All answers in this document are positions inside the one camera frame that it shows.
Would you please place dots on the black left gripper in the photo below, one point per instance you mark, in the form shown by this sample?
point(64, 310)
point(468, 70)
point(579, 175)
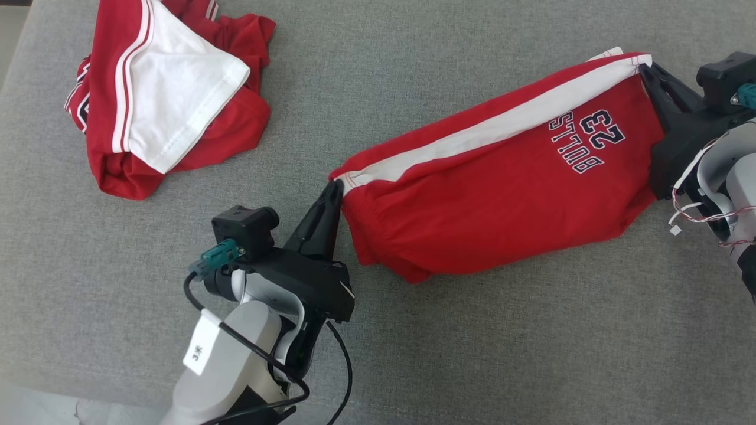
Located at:
point(307, 280)

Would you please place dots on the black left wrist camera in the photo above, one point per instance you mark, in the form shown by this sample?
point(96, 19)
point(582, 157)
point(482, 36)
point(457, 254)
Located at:
point(245, 227)

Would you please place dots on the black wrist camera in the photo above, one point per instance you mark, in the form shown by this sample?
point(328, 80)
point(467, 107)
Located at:
point(245, 227)
point(723, 77)

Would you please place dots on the grey fabric sofa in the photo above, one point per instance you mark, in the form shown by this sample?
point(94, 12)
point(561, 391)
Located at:
point(472, 342)

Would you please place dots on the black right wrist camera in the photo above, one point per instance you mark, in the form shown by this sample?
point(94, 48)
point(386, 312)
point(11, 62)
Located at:
point(723, 77)

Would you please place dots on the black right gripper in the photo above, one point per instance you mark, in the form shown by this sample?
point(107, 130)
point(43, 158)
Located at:
point(679, 147)

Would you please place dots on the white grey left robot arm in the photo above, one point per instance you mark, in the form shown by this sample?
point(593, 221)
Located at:
point(236, 360)

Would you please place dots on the red white-striped shorts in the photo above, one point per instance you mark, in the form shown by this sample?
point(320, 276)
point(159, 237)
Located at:
point(484, 195)

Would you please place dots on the red white-sleeved t-shirt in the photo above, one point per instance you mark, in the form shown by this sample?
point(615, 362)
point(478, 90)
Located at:
point(177, 94)

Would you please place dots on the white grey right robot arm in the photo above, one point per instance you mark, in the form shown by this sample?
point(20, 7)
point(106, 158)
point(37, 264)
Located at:
point(738, 183)

